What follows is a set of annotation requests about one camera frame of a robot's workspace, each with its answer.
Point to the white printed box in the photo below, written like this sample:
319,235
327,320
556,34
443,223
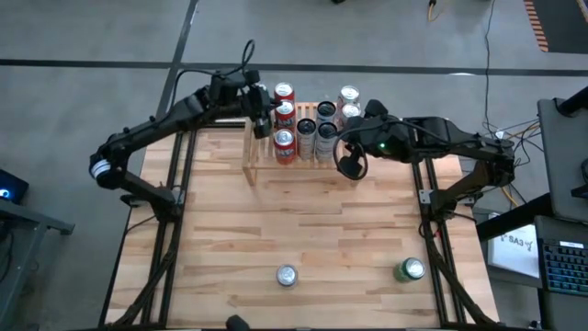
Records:
514,257

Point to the black device with blue light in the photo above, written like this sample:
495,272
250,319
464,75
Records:
14,184

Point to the white Celsius slim can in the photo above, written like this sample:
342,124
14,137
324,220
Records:
326,110
306,138
326,141

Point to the dark keyboard desk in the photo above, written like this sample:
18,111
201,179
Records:
551,230

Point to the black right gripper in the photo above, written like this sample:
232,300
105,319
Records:
372,135

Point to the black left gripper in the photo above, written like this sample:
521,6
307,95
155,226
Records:
257,103

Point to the silver Diet Coke can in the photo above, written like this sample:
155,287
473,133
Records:
287,275
349,94
351,111

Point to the orange Fanta soda can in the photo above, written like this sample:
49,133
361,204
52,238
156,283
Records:
284,91
285,147
285,115

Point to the brown furniture leg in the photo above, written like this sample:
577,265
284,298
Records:
432,9

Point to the black metal table frame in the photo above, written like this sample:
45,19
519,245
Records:
181,151

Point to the grey metal table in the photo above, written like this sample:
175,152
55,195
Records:
27,216

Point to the wooden slatted shelf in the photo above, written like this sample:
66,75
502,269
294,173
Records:
257,156

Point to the silver mounting bracket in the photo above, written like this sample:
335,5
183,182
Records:
426,196

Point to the black mat orange-striped edge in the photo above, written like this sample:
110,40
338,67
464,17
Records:
565,23

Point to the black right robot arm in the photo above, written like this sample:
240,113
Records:
459,144

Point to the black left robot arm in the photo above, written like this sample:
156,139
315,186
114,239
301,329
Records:
138,133

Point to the grey desk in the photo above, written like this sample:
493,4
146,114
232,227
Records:
560,151

